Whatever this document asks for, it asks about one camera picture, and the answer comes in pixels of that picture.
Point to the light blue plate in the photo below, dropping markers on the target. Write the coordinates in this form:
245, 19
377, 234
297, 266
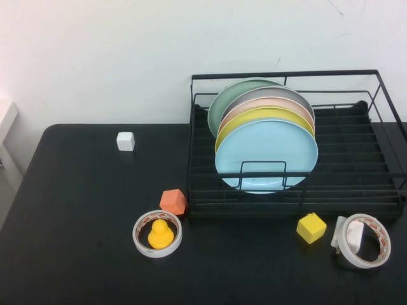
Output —
267, 146

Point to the yellow plate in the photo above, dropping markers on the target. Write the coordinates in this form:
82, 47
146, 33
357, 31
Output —
241, 122

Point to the pink plate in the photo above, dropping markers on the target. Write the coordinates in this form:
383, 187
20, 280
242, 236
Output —
241, 109

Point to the green plate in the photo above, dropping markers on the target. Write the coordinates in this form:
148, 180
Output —
229, 98

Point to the grey plate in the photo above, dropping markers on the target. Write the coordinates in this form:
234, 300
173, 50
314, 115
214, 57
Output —
270, 92

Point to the orange cube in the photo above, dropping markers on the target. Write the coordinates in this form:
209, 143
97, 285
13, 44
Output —
172, 201

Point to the white cube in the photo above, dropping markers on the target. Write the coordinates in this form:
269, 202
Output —
125, 141

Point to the yellow rubber duck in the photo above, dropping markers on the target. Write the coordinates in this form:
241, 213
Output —
160, 236

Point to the white tape roll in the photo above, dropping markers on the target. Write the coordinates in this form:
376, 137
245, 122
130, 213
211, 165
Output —
157, 253
353, 258

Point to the yellow foam cube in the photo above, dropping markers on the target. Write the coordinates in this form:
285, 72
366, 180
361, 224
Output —
311, 228

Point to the black plastic drip tray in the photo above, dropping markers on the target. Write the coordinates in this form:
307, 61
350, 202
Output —
349, 146

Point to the white power adapter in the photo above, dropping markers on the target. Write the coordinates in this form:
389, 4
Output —
354, 235

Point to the white wall panel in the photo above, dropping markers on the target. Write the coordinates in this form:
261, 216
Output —
8, 122

